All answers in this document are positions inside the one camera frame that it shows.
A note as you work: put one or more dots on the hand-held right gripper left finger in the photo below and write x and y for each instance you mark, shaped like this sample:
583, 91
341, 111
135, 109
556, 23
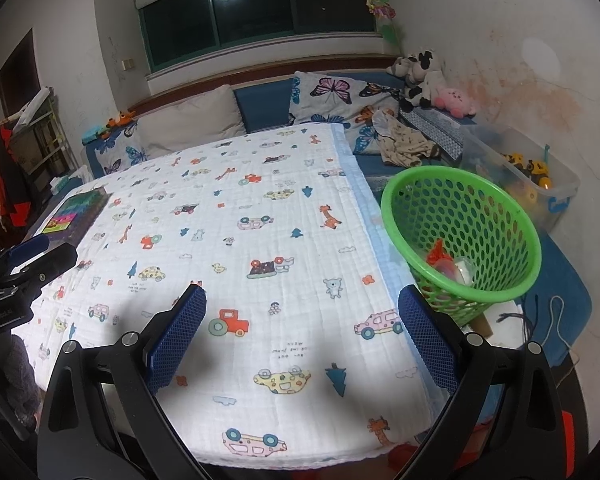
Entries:
177, 340

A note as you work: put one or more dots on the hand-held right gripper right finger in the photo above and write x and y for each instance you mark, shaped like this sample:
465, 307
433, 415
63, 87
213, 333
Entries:
427, 340

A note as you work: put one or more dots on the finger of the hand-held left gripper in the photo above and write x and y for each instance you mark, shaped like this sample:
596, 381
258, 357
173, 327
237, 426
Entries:
45, 266
27, 250

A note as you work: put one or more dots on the green plastic basket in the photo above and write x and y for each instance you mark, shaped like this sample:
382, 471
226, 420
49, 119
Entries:
490, 292

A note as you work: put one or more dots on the clear yogurt tub fruit lid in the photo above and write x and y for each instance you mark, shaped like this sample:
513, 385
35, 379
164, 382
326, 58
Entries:
463, 267

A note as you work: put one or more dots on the red mesh net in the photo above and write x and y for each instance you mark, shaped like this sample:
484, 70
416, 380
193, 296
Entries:
437, 255

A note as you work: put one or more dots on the red black hanging clothing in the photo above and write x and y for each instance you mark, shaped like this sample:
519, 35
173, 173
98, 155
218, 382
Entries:
17, 210

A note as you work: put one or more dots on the coloured marker case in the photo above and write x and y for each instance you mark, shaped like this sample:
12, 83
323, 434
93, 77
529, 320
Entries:
75, 212

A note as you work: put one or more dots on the person's grey fleece clothing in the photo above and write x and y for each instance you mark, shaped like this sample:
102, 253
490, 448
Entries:
15, 375

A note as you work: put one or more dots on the tissue pack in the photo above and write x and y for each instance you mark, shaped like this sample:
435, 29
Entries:
62, 185

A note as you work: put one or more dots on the storage shelf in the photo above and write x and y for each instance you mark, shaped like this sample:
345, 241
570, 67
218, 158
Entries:
35, 150

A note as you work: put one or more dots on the teal plastic toy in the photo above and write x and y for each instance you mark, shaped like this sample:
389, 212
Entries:
95, 133

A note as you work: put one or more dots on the small butterfly pillow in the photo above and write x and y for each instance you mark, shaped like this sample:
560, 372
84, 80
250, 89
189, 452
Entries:
125, 152

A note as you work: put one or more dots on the printed blanket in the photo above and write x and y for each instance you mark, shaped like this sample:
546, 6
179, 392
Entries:
260, 220

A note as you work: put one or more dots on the blue floor mat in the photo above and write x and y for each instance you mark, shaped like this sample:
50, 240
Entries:
570, 280

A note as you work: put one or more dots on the orange plush toy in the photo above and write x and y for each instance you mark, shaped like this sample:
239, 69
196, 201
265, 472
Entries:
119, 120

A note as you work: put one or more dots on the dark wooden door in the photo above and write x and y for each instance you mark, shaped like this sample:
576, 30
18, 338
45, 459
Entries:
17, 75

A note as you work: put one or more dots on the clear plastic storage bin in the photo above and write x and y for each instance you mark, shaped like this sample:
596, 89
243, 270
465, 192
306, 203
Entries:
560, 195

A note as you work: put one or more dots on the beige printed cloth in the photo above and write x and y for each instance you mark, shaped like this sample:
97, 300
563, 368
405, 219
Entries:
405, 142

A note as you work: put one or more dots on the yellow toy trucks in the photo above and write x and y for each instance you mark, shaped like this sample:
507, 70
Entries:
535, 167

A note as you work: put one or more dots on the beige pillow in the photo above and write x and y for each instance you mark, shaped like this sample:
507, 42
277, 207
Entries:
190, 120

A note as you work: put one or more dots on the striped folded cloth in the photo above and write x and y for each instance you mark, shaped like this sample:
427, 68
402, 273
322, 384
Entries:
442, 127

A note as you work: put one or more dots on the pink plush toy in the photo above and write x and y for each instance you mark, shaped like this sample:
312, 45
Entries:
455, 100

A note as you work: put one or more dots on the blue bed cushion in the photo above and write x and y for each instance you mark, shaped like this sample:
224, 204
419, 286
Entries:
262, 105

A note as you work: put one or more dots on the black white cow plush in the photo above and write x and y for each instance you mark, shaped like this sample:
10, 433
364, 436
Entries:
425, 80

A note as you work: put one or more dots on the large butterfly pillow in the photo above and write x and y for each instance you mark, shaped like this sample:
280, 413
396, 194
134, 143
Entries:
330, 95

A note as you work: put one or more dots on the grey plush toy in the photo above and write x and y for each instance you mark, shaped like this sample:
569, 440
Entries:
400, 66

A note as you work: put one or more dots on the wooden headboard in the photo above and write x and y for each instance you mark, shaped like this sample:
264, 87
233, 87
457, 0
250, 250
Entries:
340, 64

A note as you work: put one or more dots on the dark window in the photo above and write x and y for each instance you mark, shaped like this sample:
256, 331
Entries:
260, 15

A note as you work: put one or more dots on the paper flower decoration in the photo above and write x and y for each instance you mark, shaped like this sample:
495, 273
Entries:
380, 2

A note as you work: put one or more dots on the wall switch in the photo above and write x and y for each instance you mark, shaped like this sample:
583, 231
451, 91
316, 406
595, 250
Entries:
127, 64

